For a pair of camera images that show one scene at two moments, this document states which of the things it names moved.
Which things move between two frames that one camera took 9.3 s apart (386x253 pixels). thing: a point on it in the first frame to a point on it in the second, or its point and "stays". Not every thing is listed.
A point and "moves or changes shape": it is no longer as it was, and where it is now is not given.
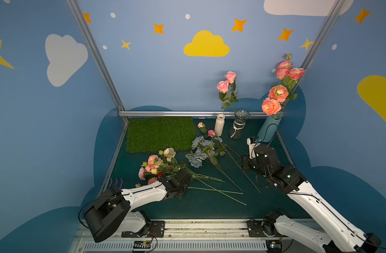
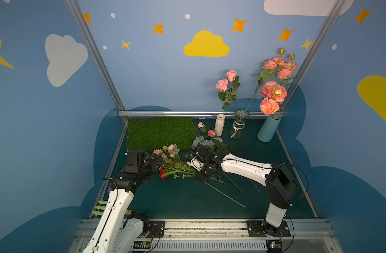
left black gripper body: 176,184 to 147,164
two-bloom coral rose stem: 277,94 stays
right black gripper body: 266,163 to 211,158
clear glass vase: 241,115 stays
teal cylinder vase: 268,130 stays
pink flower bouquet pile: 157,167 moves or changes shape
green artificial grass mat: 153,134 stays
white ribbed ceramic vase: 219,124 stays
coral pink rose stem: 289,81 to 267,85
